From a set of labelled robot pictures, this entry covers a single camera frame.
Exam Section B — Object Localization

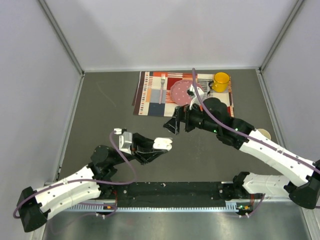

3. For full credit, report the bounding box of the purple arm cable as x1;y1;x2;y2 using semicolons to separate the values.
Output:
191;67;320;218
12;131;138;235

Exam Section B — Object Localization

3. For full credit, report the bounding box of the pink handled fork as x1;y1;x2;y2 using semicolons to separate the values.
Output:
158;73;166;104

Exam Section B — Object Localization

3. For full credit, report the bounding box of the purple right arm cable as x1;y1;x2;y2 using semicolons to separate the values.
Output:
191;67;320;218

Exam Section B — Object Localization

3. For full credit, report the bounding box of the beige ceramic mug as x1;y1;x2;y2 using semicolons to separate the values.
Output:
257;128;272;140

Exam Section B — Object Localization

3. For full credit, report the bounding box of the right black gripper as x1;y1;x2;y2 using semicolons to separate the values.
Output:
163;99;220;136

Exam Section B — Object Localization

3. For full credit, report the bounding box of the patchwork colourful placemat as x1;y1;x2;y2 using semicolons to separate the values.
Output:
132;71;234;117

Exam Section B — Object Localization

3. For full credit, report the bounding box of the grey slotted cable duct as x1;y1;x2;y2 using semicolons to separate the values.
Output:
66;201;253;214

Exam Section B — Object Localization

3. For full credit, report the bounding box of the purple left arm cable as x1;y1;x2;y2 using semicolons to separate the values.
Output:
12;131;138;235

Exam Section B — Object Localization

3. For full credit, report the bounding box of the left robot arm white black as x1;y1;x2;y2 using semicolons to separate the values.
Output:
13;128;173;233

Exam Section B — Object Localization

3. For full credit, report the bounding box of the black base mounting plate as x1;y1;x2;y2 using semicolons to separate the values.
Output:
84;181;253;208

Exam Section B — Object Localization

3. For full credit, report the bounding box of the pink dotted plate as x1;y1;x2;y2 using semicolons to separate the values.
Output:
170;80;193;106

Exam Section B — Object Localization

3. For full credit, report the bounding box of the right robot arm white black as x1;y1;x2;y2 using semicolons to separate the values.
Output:
163;97;320;209

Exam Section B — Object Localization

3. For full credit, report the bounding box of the white earbud case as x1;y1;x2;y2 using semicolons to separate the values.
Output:
152;137;173;151

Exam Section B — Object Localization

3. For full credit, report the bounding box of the yellow mug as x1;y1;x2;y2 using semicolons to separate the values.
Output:
208;72;231;93

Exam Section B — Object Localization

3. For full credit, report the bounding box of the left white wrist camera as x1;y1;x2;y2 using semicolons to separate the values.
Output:
113;128;133;155

